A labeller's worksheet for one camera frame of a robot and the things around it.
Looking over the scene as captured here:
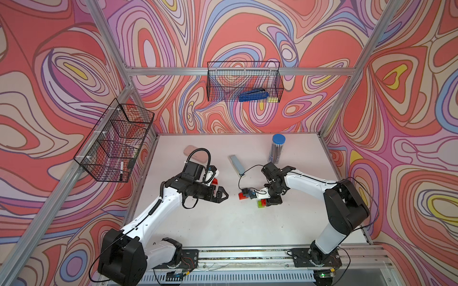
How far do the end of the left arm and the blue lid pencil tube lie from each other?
1.25 ft

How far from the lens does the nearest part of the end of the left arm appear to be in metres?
0.58

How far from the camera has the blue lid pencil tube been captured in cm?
93
